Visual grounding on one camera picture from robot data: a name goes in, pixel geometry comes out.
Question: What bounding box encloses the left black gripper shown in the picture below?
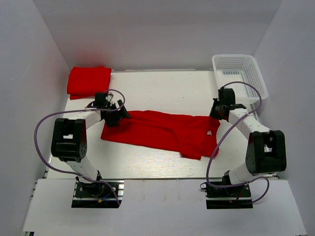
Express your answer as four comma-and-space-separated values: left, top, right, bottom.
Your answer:
104, 99, 131, 127

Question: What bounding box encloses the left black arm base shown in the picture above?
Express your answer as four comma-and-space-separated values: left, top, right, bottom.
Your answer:
71, 180, 124, 209

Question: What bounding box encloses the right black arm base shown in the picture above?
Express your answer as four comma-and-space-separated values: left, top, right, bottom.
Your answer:
200, 182, 253, 209

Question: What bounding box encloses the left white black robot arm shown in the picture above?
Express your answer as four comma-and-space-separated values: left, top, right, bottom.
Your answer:
51, 92, 131, 196

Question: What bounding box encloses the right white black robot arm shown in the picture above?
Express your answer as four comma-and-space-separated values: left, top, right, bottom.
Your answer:
210, 87, 287, 196

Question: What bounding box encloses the folded red t shirt stack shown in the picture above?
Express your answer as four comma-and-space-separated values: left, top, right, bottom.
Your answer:
67, 66, 112, 100

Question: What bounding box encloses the white plastic basket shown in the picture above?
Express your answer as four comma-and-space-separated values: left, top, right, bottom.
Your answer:
212, 54, 268, 104

